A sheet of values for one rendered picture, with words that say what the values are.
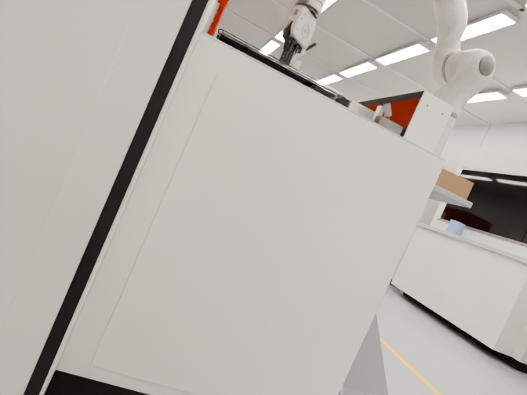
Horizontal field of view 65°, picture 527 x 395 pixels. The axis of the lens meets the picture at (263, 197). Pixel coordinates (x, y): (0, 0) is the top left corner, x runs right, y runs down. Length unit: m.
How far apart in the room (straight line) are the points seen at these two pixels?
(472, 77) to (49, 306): 1.40
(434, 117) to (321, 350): 0.63
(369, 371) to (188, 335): 0.97
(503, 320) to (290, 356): 3.29
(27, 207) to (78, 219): 0.07
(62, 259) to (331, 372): 0.67
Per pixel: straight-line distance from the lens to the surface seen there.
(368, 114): 1.24
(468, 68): 1.60
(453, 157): 6.15
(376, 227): 0.99
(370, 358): 1.74
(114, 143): 0.66
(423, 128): 1.10
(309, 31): 1.40
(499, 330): 4.19
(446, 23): 1.65
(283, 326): 0.98
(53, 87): 0.67
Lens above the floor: 0.60
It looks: 2 degrees down
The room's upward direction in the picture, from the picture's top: 24 degrees clockwise
